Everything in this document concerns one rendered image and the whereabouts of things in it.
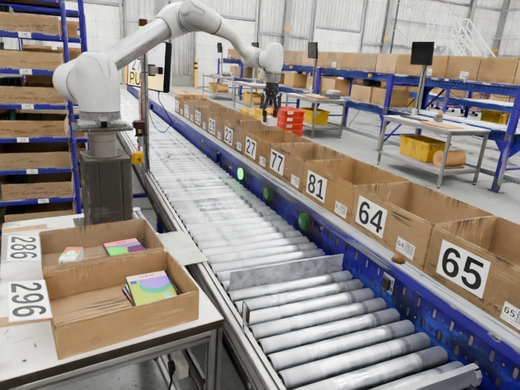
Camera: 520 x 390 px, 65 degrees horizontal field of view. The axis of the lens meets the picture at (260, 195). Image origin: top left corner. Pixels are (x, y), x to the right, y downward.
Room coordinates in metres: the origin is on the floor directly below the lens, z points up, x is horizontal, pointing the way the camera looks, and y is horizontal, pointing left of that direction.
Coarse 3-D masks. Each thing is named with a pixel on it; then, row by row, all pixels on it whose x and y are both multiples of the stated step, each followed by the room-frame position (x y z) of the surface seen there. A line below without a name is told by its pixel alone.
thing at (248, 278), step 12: (276, 264) 1.29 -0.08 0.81; (288, 264) 1.30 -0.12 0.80; (300, 264) 1.32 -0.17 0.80; (312, 264) 1.34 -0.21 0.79; (324, 264) 1.37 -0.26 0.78; (336, 264) 1.39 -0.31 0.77; (240, 276) 1.22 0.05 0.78; (252, 276) 1.24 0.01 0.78; (264, 276) 1.26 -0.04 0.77; (276, 276) 1.28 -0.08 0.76; (288, 276) 1.30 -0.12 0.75; (300, 276) 1.33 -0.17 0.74; (240, 288) 1.22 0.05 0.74
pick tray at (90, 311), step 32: (160, 256) 1.24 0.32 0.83; (64, 288) 1.07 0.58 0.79; (96, 288) 1.12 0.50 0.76; (192, 288) 1.06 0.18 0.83; (64, 320) 0.95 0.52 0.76; (96, 320) 0.86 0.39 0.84; (128, 320) 0.91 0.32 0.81; (160, 320) 0.95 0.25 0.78; (192, 320) 1.01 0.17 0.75; (64, 352) 0.82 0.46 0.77
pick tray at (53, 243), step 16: (96, 224) 1.42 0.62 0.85; (112, 224) 1.45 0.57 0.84; (128, 224) 1.48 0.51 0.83; (144, 224) 1.51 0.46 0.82; (48, 240) 1.33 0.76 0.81; (64, 240) 1.36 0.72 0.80; (80, 240) 1.39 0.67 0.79; (96, 240) 1.42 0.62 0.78; (112, 240) 1.45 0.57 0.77; (144, 240) 1.50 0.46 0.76; (48, 256) 1.31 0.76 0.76; (96, 256) 1.34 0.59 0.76; (112, 256) 1.19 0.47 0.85; (128, 256) 1.21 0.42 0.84
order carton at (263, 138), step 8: (248, 136) 2.51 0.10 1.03; (256, 136) 2.40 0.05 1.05; (264, 136) 2.65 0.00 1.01; (272, 136) 2.67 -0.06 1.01; (280, 136) 2.70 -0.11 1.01; (288, 136) 2.64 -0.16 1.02; (296, 136) 2.55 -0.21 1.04; (256, 144) 2.39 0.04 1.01; (264, 144) 2.29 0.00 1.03; (256, 152) 2.38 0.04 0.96; (264, 152) 2.29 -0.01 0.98; (256, 160) 2.38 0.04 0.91; (264, 168) 2.28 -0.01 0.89
